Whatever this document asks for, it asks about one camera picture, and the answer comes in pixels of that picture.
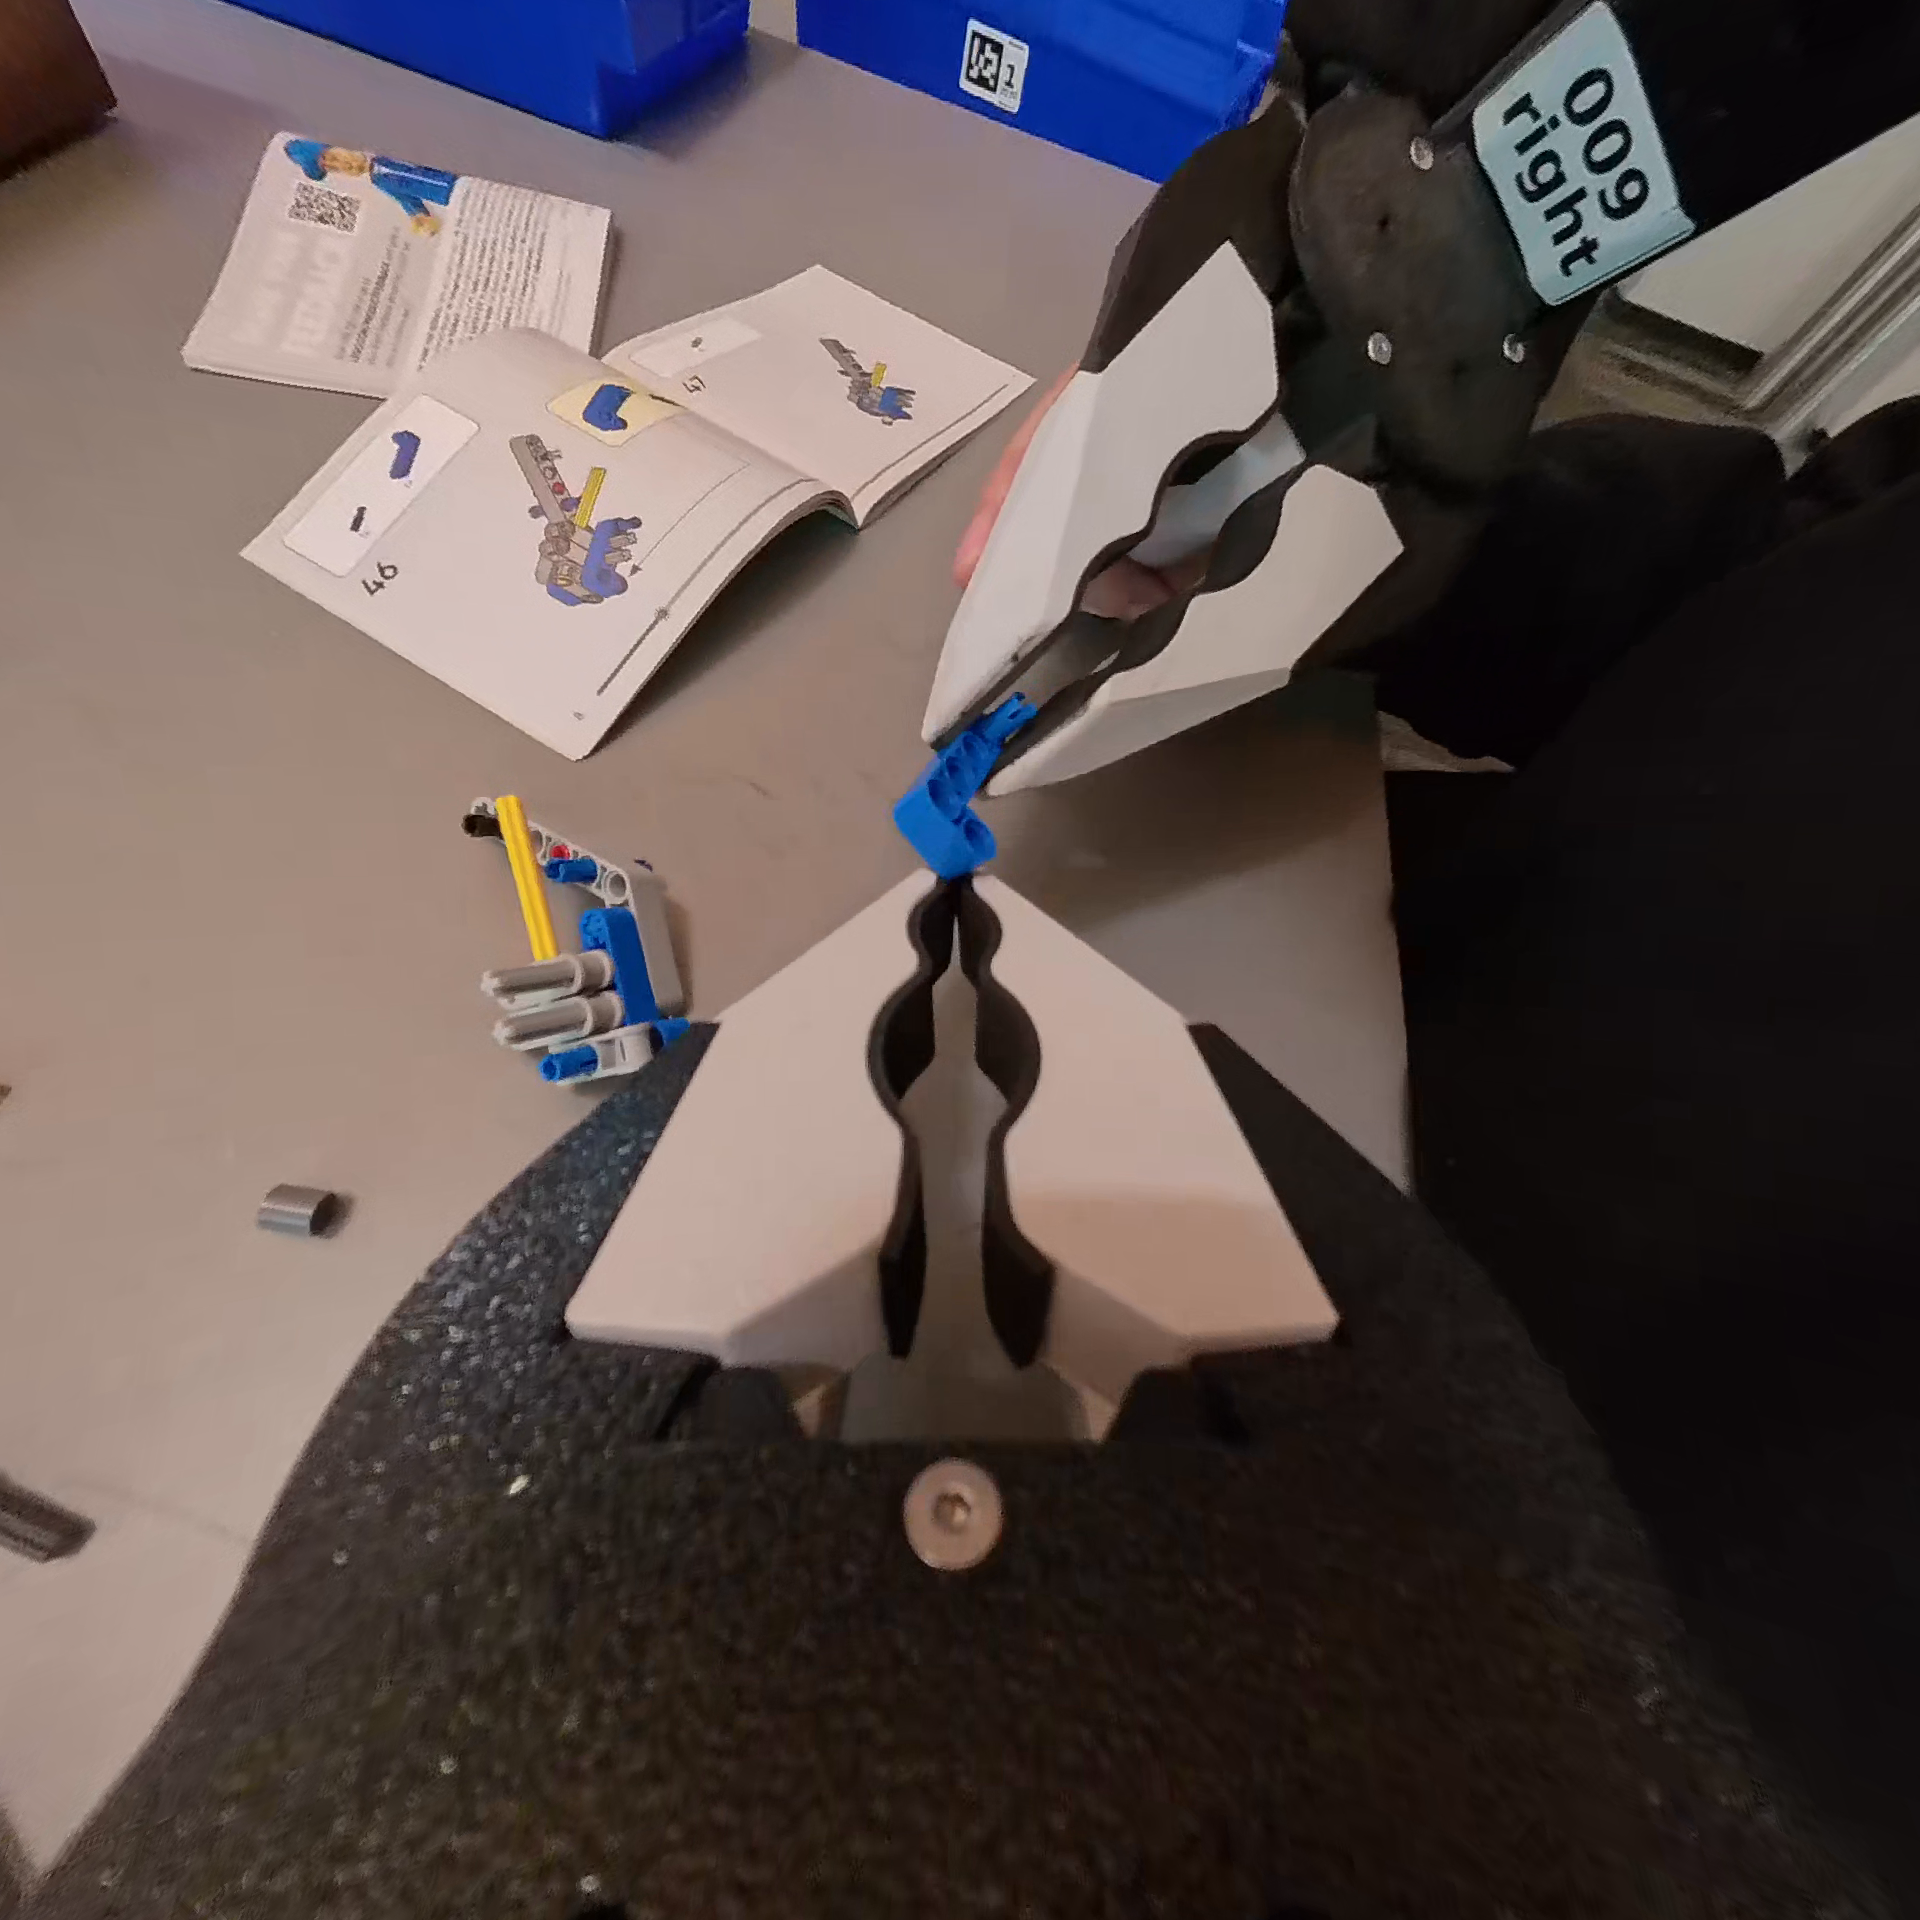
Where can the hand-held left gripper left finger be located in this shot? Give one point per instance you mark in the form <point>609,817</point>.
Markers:
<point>736,1201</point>

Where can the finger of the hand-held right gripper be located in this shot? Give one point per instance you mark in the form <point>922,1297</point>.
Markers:
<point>1096,480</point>
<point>1276,615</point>

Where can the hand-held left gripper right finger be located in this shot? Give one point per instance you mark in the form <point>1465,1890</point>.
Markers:
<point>1169,1201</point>

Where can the blue lego pin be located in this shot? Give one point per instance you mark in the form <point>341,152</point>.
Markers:
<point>991,731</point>

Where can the blue lego angled beam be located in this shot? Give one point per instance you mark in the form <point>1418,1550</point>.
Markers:
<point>943,817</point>

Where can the person's right forearm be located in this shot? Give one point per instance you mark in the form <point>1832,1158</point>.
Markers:
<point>1636,570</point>

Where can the grey blue lego assembly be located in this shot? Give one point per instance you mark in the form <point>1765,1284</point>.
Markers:
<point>602,960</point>

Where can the small grey lego sleeve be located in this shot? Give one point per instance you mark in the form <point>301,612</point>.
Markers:
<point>301,1210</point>

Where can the open lego instruction booklet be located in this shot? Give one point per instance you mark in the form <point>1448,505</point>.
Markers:
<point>602,510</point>

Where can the person's right hand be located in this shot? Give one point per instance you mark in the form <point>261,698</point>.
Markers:
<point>1003,494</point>

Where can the blue plastic bin with tag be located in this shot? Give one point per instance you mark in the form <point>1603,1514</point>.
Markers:
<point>1109,75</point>

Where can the person's black clothing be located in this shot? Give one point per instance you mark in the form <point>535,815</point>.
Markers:
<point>1681,1201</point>

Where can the printed feedback leaflet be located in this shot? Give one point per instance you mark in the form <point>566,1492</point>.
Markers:
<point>405,270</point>

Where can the brown wooden box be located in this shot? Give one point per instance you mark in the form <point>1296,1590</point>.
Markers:
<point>39,67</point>

